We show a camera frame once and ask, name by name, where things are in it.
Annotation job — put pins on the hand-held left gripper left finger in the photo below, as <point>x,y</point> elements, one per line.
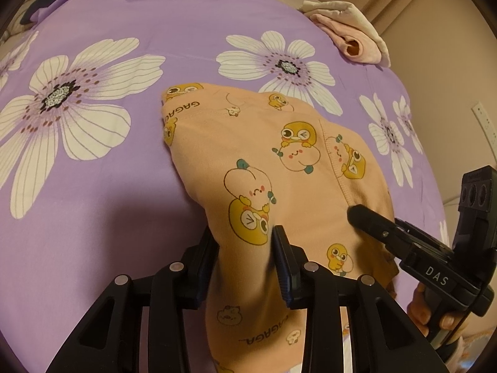
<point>200,266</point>

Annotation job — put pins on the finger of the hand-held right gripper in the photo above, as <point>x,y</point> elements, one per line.
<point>369,221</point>

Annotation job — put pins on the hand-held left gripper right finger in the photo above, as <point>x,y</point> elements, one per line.
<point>285,279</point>

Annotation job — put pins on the orange cartoon print garment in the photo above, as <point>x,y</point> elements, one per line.
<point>233,155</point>

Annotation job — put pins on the person's right hand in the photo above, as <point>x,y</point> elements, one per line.
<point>419,307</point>

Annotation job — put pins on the purple floral bed sheet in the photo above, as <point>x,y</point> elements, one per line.
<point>116,202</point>

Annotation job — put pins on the pink folded cloth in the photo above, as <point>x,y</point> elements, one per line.
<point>349,35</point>

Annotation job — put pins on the beige folded cloth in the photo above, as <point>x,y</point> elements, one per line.
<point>369,17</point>

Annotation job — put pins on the beige curtain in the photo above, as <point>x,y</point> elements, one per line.
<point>407,7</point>

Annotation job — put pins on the white wall power strip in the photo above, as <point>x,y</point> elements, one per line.
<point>485,124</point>

